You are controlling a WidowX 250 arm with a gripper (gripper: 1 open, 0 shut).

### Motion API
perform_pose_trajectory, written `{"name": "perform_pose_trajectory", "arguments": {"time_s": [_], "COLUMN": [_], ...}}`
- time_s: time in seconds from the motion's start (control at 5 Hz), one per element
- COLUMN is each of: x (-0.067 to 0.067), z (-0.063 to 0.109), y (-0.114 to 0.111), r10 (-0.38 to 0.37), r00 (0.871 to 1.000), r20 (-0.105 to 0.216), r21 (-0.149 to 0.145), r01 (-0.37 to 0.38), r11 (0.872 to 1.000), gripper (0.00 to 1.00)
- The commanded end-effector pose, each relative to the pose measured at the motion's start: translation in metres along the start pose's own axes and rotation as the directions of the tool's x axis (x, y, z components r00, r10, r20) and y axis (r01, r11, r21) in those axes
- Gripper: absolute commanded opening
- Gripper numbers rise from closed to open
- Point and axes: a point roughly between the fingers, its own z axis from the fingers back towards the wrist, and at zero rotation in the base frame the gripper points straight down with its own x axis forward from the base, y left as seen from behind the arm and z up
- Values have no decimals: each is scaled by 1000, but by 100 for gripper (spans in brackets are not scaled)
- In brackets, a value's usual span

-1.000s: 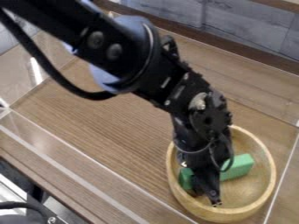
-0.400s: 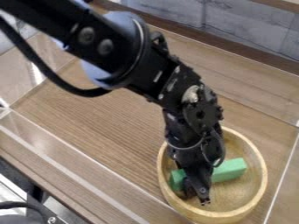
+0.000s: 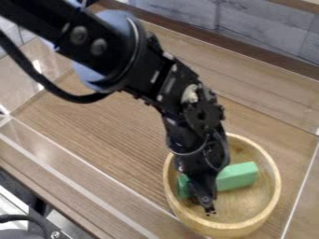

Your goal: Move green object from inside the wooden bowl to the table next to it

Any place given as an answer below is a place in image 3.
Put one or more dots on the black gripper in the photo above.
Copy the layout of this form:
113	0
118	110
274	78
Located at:
198	141

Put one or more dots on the green rectangular block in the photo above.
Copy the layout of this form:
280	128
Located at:
237	176

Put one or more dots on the round wooden bowl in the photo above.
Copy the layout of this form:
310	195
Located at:
245	208

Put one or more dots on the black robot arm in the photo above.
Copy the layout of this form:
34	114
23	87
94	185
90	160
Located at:
124	59

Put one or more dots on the clear acrylic enclosure wall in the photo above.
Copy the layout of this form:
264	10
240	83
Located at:
93	158

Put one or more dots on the black metal frame bracket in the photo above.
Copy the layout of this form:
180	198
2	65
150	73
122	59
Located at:
38	211

